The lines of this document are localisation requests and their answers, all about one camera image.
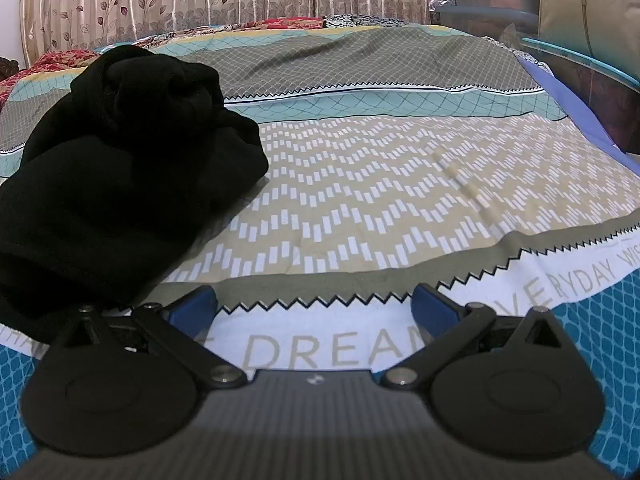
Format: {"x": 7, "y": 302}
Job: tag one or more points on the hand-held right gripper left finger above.
{"x": 192, "y": 306}

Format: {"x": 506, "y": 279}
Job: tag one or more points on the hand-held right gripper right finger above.
{"x": 431, "y": 306}

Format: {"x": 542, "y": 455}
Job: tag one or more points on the black pants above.
{"x": 115, "y": 185}

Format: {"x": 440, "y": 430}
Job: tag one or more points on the patterned bedsheet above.
{"x": 375, "y": 170}

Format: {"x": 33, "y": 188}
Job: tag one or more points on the blue sheet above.
{"x": 585, "y": 110}

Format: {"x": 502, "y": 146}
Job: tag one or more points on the wooden bed footboard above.
{"x": 602, "y": 92}

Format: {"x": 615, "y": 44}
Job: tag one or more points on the red floral cloth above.
{"x": 57, "y": 57}

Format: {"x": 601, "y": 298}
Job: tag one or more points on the black white patterned cloth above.
{"x": 350, "y": 21}

